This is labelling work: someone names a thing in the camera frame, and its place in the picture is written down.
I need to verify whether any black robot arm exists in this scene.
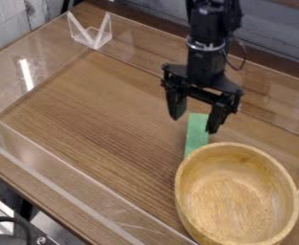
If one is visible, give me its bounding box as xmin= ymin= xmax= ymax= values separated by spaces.
xmin=161 ymin=0 xmax=243 ymax=134

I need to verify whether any grey bench in background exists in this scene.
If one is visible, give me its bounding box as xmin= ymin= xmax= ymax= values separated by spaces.
xmin=127 ymin=0 xmax=299 ymax=61

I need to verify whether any black cable lower left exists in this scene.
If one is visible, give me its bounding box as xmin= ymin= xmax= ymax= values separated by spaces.
xmin=0 ymin=215 xmax=33 ymax=245

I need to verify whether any light wooden bowl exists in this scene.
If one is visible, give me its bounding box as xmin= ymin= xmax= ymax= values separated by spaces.
xmin=173 ymin=142 xmax=299 ymax=245

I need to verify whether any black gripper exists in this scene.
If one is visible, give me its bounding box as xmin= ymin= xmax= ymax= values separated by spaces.
xmin=161 ymin=49 xmax=243 ymax=134

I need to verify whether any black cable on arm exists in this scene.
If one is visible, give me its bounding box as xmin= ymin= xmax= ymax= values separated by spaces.
xmin=222 ymin=36 xmax=248 ymax=72

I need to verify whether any green rectangular block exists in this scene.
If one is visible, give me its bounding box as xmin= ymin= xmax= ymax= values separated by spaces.
xmin=184 ymin=113 xmax=209 ymax=156

